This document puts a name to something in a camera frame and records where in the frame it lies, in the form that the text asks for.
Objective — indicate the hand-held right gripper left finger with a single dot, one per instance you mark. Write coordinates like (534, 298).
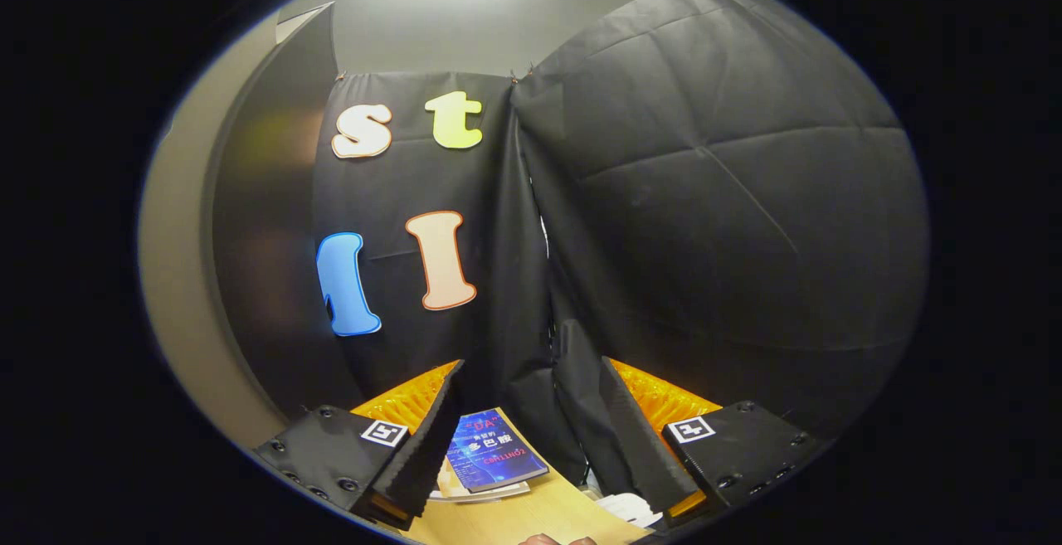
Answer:
(431, 445)

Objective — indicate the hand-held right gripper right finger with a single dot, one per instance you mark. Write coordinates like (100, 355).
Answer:
(635, 445)

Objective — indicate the grey double-door shoe cabinet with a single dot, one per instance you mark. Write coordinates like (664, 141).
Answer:
(265, 238)

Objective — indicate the beige book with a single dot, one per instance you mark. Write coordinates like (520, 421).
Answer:
(450, 485)

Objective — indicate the blue book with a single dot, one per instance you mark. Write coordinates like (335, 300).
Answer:
(489, 454)

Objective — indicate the small white object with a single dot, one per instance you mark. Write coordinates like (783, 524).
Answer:
(630, 509)

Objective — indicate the black backdrop cloth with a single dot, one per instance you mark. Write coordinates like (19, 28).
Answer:
(730, 197)
(498, 279)

